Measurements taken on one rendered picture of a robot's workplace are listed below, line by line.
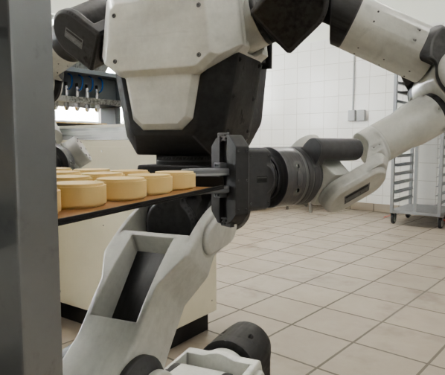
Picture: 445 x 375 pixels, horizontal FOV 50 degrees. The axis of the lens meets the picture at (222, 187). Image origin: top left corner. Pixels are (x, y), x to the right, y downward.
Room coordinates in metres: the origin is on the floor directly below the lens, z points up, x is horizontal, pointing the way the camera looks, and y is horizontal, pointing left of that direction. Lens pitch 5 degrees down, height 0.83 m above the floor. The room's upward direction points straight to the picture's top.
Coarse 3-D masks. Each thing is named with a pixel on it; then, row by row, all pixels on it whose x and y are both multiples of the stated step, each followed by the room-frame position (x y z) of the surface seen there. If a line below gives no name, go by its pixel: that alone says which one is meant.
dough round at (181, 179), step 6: (174, 174) 0.55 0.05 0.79; (180, 174) 0.55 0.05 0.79; (186, 174) 0.55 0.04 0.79; (192, 174) 0.56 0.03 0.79; (174, 180) 0.54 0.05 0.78; (180, 180) 0.54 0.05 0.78; (186, 180) 0.55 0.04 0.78; (192, 180) 0.56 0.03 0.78; (174, 186) 0.54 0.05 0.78; (180, 186) 0.54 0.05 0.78; (186, 186) 0.55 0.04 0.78; (192, 186) 0.56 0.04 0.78
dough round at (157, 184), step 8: (144, 176) 0.49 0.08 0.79; (152, 176) 0.49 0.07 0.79; (160, 176) 0.50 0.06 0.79; (168, 176) 0.51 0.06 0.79; (152, 184) 0.49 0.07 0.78; (160, 184) 0.50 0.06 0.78; (168, 184) 0.50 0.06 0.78; (152, 192) 0.49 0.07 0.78; (160, 192) 0.50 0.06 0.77; (168, 192) 0.51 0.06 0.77
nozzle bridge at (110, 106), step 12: (72, 72) 2.33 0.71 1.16; (84, 72) 2.36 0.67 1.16; (96, 72) 2.42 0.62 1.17; (84, 84) 2.46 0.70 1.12; (96, 84) 2.52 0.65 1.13; (108, 84) 2.59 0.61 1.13; (60, 96) 2.28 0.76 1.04; (72, 96) 2.34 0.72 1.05; (84, 96) 2.46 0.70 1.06; (108, 96) 2.59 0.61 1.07; (108, 108) 2.68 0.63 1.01; (120, 108) 2.68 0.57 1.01; (108, 120) 2.69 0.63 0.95; (120, 120) 2.68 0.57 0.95
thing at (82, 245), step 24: (96, 144) 2.01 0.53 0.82; (120, 144) 1.93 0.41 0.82; (120, 168) 1.93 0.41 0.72; (120, 216) 1.93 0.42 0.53; (72, 240) 2.11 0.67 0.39; (96, 240) 2.02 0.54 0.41; (72, 264) 2.11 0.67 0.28; (96, 264) 2.02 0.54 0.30; (216, 264) 2.07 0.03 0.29; (72, 288) 2.12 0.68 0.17; (96, 288) 2.02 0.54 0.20; (216, 288) 2.07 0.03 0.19; (72, 312) 2.17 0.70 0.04; (192, 312) 1.93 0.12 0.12; (192, 336) 1.97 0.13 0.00
